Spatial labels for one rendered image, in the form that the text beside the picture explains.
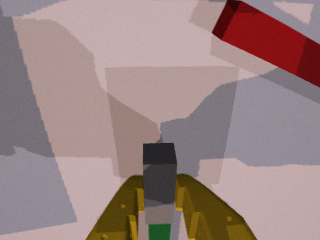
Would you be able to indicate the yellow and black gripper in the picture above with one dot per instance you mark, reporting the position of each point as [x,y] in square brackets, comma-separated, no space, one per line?
[206,216]

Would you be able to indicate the green rod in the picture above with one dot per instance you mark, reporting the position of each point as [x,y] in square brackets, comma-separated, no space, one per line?
[159,231]

